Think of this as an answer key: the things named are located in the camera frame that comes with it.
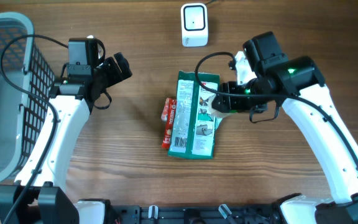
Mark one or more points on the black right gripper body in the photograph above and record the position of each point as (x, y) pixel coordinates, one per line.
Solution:
(238, 102)

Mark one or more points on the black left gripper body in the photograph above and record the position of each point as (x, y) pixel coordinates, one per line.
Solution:
(110, 73)

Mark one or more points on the green sponge package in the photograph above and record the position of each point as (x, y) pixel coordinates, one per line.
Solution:
(194, 126)

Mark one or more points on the orange red snack packet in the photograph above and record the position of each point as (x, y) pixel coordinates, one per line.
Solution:
(164, 114)

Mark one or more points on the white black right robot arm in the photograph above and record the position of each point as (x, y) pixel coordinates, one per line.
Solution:
(264, 74)

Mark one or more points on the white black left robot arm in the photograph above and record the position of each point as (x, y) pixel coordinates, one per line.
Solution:
(38, 192)

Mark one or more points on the white barcode scanner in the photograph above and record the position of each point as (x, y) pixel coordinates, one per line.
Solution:
(194, 25)

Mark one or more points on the grey plastic mesh basket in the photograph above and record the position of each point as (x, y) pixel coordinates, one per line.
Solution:
(21, 116)

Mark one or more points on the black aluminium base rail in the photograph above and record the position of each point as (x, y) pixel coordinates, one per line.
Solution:
(247, 214)

